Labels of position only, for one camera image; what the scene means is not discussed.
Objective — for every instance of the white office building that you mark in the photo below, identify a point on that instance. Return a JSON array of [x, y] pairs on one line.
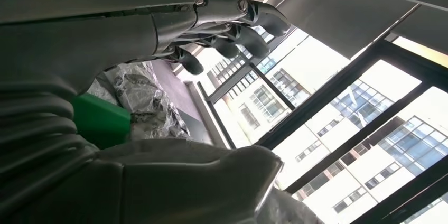
[[315, 65]]

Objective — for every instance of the white crumpled parcel bag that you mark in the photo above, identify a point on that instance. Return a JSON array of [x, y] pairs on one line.
[[147, 100]]

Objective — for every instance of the green plastic crate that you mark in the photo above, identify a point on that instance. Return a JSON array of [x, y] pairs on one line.
[[101, 121]]

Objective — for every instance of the grey roller blind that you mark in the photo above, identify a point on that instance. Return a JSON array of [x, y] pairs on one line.
[[350, 12], [430, 30]]

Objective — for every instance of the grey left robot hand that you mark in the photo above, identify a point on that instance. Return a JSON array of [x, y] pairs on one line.
[[87, 26]]

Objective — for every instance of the dark window frame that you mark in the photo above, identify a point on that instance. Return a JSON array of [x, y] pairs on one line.
[[322, 100]]

